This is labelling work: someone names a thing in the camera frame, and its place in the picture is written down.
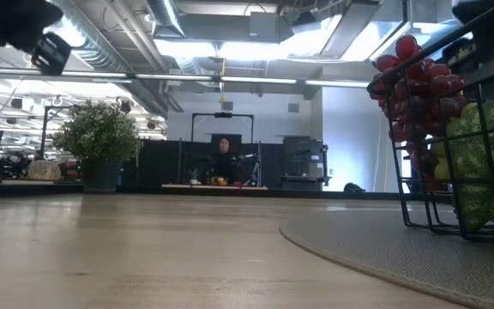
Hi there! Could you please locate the black gantry frame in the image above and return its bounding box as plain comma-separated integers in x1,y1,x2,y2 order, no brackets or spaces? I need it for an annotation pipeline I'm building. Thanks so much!
190,112,256,145

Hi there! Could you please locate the round grey mat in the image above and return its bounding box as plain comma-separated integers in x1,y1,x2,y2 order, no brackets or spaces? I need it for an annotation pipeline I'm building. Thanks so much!
279,201,494,309

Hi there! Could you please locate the person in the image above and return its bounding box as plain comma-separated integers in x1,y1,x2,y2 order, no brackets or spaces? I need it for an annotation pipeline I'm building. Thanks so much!
210,136,242,184

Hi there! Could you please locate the black wire basket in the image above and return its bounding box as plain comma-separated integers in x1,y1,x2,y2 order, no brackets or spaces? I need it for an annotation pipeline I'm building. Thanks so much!
366,0,494,250

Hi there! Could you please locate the black partition panel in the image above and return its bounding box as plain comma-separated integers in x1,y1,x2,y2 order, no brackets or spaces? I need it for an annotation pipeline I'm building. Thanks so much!
137,139,286,188

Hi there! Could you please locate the black metal stand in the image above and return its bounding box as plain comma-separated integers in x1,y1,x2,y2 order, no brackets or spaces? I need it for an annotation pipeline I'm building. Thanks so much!
39,105,75,158

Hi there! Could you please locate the beige woven bag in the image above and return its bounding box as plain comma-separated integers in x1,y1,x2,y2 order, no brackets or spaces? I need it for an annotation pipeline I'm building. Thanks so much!
27,159,63,181

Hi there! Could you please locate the red grape bunch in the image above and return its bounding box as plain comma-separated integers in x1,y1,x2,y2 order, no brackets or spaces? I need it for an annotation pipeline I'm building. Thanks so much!
369,33,471,192

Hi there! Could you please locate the potted green plant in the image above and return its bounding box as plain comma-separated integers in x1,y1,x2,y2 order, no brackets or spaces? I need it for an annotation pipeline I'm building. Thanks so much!
51,100,144,195

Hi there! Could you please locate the black equipment cabinet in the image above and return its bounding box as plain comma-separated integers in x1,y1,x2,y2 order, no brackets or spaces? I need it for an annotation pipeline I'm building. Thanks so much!
281,136,330,192

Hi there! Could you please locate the long ceiling light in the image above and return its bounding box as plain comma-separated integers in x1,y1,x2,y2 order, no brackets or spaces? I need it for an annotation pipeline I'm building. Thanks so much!
304,79,371,89
216,76,298,86
0,66,214,82

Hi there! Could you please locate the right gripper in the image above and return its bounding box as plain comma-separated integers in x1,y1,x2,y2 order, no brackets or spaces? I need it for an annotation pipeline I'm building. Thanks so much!
441,0,494,66

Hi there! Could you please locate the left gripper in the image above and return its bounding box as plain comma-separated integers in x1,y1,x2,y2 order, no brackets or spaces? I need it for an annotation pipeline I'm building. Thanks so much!
0,0,73,77

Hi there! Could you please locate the silver ventilation duct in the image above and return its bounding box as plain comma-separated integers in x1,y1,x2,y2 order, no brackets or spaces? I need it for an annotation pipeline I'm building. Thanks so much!
47,0,175,115

